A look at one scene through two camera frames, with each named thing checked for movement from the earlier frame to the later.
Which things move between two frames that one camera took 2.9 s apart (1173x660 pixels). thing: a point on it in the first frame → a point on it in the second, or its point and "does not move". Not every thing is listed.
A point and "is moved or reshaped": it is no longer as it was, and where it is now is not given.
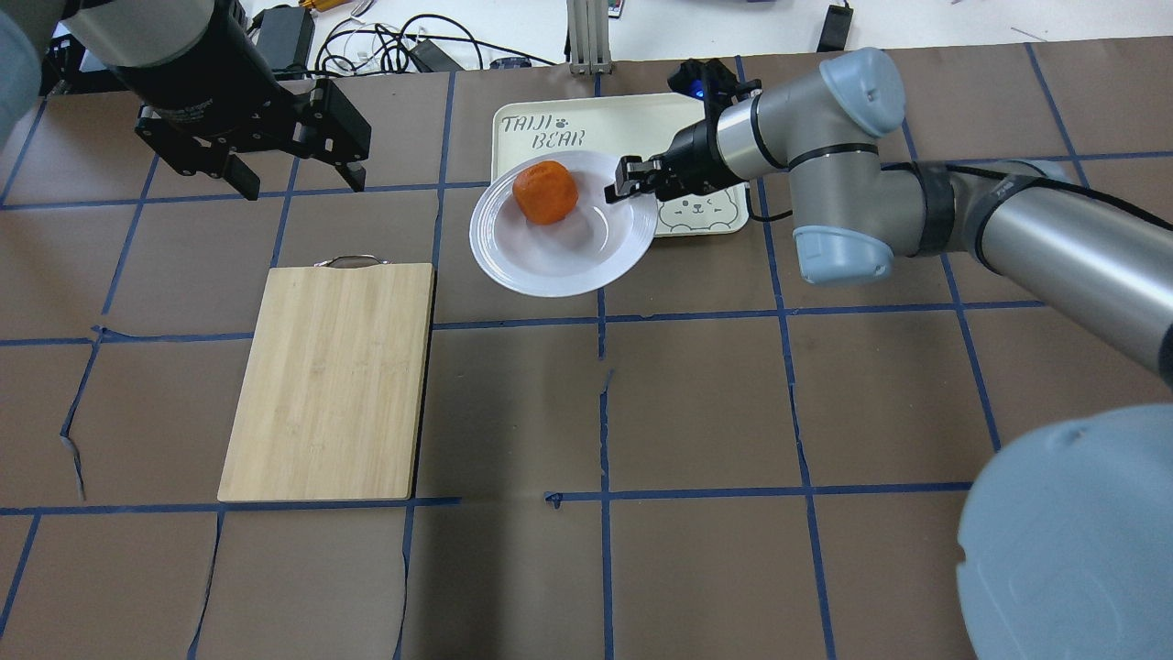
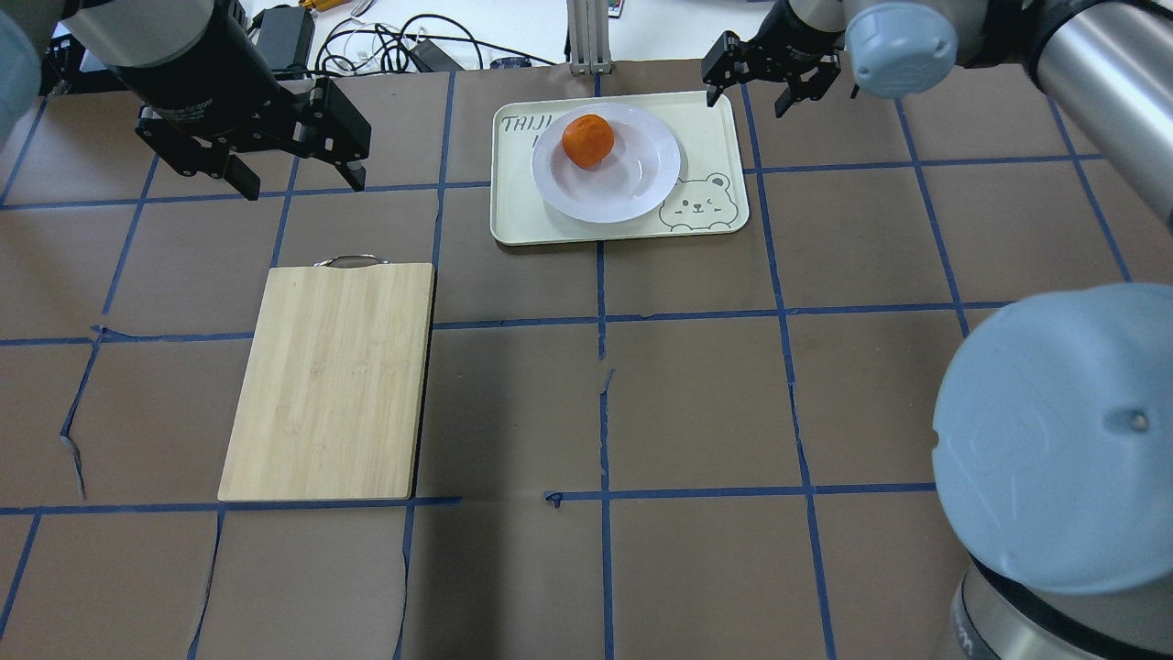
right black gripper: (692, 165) → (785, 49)
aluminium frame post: (588, 22) does not move
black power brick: (285, 40) does not move
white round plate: (542, 226) is moved or reshaped
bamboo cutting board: (331, 390) does not move
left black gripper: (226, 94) does not move
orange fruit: (546, 192) → (586, 140)
